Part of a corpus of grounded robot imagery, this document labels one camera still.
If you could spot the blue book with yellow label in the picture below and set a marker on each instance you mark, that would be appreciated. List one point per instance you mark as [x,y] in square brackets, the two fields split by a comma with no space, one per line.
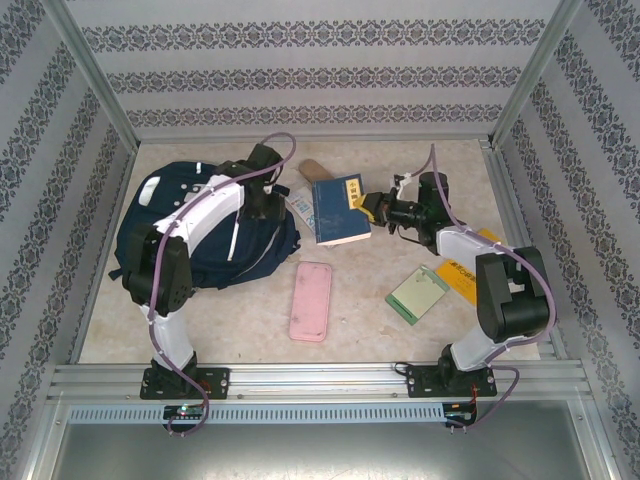
[335,215]

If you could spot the clear ruler set package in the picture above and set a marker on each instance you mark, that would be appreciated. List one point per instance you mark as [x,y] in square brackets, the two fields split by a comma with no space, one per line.
[300,205]

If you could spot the brown glasses case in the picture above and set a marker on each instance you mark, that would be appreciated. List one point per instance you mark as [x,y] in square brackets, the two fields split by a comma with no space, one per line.
[312,170]

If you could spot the navy blue backpack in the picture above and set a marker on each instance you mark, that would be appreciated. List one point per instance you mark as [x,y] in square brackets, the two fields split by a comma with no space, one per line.
[225,270]

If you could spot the green notepad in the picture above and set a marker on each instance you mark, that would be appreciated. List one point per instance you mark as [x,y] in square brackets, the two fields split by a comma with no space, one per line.
[415,300]

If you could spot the pink pencil case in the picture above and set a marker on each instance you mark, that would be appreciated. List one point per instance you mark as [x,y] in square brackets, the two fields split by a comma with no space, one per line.
[310,302]

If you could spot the grey metal panel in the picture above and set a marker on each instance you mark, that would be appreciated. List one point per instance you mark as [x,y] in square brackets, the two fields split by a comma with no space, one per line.
[320,450]

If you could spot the aluminium frame crossbar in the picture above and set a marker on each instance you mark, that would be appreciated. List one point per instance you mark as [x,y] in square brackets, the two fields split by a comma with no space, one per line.
[350,138]

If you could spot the aluminium side rail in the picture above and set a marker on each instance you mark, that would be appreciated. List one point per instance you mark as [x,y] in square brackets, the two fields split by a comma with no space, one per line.
[505,200]

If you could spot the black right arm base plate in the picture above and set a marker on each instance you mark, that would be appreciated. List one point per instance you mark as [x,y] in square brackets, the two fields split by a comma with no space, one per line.
[422,382]

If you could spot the aluminium mounting rail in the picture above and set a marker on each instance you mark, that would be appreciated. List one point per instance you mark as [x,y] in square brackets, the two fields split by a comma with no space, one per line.
[310,380]

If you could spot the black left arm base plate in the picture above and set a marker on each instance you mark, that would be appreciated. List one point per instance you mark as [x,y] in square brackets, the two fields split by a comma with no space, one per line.
[215,382]

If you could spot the aluminium frame post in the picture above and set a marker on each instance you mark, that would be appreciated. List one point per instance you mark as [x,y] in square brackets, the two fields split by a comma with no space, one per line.
[537,70]
[90,70]

